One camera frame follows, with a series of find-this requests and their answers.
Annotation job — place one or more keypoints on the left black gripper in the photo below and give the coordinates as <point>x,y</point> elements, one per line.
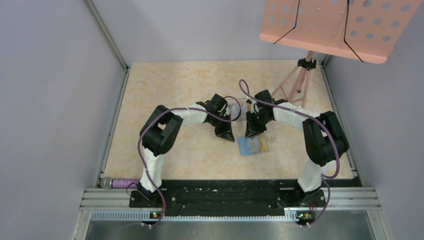
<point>225,132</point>

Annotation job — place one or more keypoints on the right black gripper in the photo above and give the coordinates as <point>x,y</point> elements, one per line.
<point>252,129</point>

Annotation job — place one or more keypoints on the silver vip card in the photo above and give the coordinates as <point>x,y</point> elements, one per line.
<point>252,145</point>
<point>235,109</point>

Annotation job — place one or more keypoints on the clear plastic card tray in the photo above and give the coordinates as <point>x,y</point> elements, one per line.
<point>244,103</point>

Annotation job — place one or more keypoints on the purple glitter microphone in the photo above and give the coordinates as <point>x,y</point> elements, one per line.
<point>117,183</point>

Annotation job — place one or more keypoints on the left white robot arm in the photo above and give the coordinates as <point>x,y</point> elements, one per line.
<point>159,133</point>

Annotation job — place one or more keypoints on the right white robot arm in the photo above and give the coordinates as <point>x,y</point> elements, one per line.
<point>324,139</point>

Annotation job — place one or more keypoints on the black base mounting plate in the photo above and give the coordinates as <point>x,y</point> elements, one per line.
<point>227,198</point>

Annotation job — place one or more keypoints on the pink tripod stand legs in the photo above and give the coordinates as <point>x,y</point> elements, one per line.
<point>300,88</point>

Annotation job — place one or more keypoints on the pink music stand desk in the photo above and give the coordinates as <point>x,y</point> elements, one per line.
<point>364,30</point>

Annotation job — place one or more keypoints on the aluminium frame rail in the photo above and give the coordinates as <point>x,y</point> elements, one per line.
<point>105,214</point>

